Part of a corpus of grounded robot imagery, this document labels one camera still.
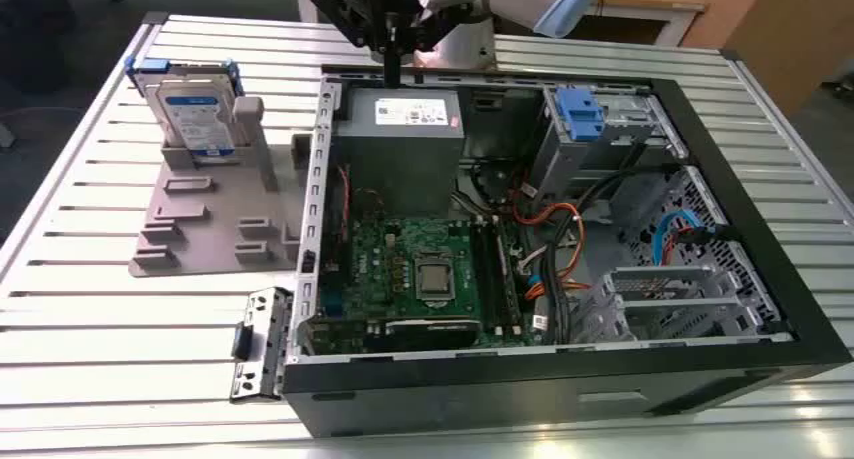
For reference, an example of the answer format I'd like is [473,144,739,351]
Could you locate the CPU socket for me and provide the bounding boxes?
[412,250,464,309]

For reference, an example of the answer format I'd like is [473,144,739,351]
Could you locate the black open PC case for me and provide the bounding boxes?
[280,63,854,438]

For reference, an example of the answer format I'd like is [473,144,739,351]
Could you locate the hard disk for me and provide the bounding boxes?
[125,57,244,166]

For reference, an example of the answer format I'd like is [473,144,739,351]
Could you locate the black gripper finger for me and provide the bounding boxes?
[308,0,397,88]
[393,10,464,88]

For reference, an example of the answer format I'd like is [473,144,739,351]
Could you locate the blue plastic drive latch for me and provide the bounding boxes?
[553,87,606,143]

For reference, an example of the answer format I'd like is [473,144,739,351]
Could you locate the black graphics card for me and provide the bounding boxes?
[300,316,482,353]

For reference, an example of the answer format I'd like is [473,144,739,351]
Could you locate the blue data wire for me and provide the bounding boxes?
[653,211,720,269]

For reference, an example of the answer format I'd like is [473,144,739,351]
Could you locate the silver CPU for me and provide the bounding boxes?
[418,263,454,294]

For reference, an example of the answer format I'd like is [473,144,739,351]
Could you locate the black RAM slot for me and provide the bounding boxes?
[490,213,526,331]
[470,214,502,331]

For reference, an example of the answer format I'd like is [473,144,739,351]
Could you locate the metal case bracket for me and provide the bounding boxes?
[230,286,296,405]

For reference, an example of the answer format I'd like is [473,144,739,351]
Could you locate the red and black wire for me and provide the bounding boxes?
[337,163,356,273]

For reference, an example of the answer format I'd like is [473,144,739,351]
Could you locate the black wire connector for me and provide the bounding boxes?
[675,223,747,254]

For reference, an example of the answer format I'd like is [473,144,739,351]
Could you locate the metal optical drive cage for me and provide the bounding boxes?
[530,83,689,200]

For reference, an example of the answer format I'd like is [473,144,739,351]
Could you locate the grey parts rack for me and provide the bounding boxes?
[126,96,320,279]

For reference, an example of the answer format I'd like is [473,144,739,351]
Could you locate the black round fan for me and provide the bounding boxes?
[473,163,522,205]

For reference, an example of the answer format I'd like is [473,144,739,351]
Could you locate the green motherboard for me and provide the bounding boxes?
[317,216,536,350]

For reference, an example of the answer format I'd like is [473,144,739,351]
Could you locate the wooden cabinet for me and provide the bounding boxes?
[687,0,854,115]

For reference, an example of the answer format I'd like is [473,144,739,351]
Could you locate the orange power wires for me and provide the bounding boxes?
[513,203,593,300]

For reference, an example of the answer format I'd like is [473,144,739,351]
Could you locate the grey power supply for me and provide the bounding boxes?
[332,87,468,220]

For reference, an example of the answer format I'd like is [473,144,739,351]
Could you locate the metal disk bay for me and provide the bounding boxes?
[580,263,796,345]

